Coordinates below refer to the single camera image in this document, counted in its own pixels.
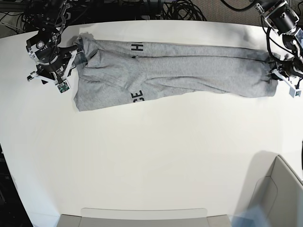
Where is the grey T-shirt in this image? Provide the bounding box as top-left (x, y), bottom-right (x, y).
top-left (74, 35), bottom-right (278, 111)

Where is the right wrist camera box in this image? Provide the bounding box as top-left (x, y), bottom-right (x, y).
top-left (56, 80), bottom-right (70, 94)

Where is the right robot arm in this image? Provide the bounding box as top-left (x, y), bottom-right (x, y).
top-left (26, 0), bottom-right (83, 93)

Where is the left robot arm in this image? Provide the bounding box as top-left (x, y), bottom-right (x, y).
top-left (254, 0), bottom-right (303, 88)

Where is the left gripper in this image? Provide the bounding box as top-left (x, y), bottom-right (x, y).
top-left (267, 57), bottom-right (303, 89)

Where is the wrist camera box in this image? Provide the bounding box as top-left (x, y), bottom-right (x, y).
top-left (56, 80), bottom-right (70, 94)
top-left (289, 87), bottom-right (302, 98)

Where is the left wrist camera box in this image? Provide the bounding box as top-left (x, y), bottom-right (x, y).
top-left (289, 87), bottom-right (302, 98)

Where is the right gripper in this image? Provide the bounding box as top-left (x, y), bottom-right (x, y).
top-left (27, 46), bottom-right (88, 85)

